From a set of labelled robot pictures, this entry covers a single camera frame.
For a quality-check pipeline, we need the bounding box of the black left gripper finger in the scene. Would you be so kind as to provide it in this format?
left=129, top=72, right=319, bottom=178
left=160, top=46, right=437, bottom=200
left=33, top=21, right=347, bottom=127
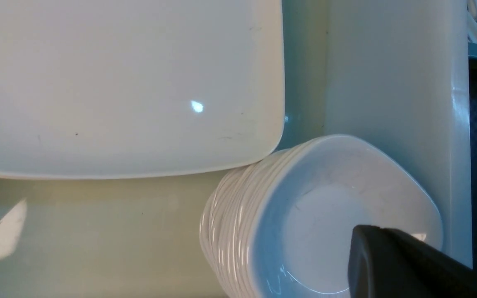
left=347, top=225, right=477, bottom=298

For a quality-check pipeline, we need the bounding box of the large white square plate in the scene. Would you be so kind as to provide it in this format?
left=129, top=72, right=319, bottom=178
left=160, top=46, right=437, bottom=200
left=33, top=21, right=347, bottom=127
left=0, top=0, right=285, bottom=180

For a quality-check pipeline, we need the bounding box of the stack of white bowls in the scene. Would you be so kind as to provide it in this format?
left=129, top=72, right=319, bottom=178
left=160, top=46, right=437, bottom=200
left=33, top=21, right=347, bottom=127
left=199, top=135, right=444, bottom=298

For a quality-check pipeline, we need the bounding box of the large white plastic tub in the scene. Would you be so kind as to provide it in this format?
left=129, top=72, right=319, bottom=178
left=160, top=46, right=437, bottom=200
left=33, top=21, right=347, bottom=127
left=0, top=0, right=473, bottom=298

